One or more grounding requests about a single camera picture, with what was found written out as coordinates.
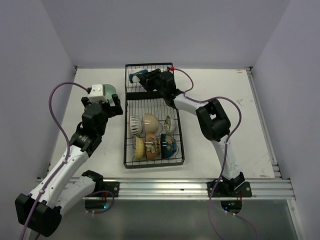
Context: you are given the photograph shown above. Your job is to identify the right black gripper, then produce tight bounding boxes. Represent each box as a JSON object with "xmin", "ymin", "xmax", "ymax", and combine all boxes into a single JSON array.
[{"xmin": 136, "ymin": 68, "xmax": 167, "ymax": 96}]

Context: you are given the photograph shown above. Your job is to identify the mint green floral bowl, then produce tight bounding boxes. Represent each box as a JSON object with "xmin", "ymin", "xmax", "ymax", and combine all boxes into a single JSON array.
[{"xmin": 103, "ymin": 84, "xmax": 117, "ymax": 103}]

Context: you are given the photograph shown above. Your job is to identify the teal white dotted bowl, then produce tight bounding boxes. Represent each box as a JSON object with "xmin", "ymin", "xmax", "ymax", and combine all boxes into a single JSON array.
[{"xmin": 128, "ymin": 68, "xmax": 149, "ymax": 84}]

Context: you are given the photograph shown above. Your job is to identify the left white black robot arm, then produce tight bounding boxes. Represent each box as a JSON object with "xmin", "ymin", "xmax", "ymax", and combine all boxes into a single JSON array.
[{"xmin": 15, "ymin": 94, "xmax": 123, "ymax": 239}]

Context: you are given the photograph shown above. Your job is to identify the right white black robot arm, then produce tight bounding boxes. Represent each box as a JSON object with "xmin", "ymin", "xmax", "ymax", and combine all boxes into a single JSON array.
[{"xmin": 129, "ymin": 67, "xmax": 245, "ymax": 197}]

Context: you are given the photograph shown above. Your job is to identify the white bowl blue stripes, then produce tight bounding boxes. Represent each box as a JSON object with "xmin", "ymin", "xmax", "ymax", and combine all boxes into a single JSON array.
[{"xmin": 129, "ymin": 115, "xmax": 143, "ymax": 137}]

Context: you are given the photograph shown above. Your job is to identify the beige plain bowl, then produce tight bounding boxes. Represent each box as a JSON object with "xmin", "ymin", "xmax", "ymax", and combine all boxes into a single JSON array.
[{"xmin": 143, "ymin": 113, "xmax": 159, "ymax": 134}]

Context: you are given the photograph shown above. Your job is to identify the white scalloped patterned bowl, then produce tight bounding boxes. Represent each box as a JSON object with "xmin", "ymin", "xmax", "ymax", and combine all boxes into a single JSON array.
[{"xmin": 163, "ymin": 115, "xmax": 177, "ymax": 135}]

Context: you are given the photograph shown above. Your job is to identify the yellow green patterned bowl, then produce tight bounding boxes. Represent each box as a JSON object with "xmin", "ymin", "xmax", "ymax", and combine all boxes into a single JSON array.
[{"xmin": 133, "ymin": 136, "xmax": 146, "ymax": 161}]

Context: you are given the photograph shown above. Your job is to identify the pink floral bowl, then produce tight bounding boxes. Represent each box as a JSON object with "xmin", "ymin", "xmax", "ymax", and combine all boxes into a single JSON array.
[{"xmin": 145, "ymin": 133, "xmax": 161, "ymax": 161}]

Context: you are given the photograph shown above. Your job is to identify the dark blue floral bowl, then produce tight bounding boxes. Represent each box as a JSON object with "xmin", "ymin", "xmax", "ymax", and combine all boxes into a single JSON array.
[{"xmin": 160, "ymin": 133, "xmax": 177, "ymax": 159}]

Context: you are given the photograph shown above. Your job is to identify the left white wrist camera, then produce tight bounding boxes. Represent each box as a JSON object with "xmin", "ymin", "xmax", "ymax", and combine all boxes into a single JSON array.
[{"xmin": 87, "ymin": 84, "xmax": 109, "ymax": 103}]

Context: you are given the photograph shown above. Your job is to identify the black wire dish rack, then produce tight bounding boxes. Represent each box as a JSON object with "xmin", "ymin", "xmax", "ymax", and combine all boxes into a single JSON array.
[{"xmin": 123, "ymin": 62, "xmax": 185, "ymax": 169}]

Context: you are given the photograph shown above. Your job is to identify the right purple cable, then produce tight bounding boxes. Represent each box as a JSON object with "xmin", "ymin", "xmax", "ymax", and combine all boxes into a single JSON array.
[{"xmin": 173, "ymin": 67, "xmax": 258, "ymax": 240}]

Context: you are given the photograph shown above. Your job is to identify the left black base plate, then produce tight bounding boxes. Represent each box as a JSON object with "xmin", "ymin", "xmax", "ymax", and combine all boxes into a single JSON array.
[{"xmin": 100, "ymin": 181, "xmax": 120, "ymax": 198}]

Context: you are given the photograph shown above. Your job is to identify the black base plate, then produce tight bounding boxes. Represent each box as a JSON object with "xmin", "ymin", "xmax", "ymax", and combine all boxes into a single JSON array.
[
  {"xmin": 100, "ymin": 181, "xmax": 120, "ymax": 198},
  {"xmin": 212, "ymin": 181, "xmax": 253, "ymax": 198}
]

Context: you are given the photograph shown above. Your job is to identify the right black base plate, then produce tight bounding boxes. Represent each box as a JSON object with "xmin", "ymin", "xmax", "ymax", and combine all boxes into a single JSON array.
[{"xmin": 212, "ymin": 181, "xmax": 253, "ymax": 198}]

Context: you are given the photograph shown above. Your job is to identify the aluminium mounting rail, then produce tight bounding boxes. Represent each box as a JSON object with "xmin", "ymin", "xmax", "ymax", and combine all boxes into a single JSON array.
[{"xmin": 103, "ymin": 178, "xmax": 295, "ymax": 200}]

